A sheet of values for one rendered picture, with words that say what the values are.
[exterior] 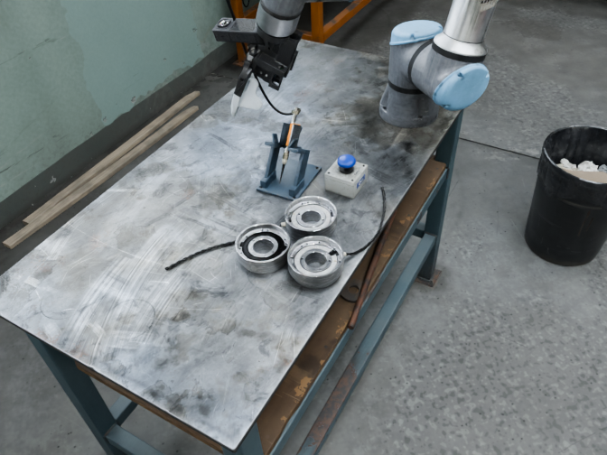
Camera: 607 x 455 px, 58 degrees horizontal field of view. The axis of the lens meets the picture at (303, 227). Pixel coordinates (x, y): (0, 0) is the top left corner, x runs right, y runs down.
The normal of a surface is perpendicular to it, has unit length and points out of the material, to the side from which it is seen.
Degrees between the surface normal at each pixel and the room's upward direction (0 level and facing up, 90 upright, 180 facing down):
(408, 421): 0
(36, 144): 90
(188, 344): 0
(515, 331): 0
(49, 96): 90
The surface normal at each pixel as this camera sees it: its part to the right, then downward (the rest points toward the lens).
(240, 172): -0.04, -0.72
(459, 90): 0.40, 0.71
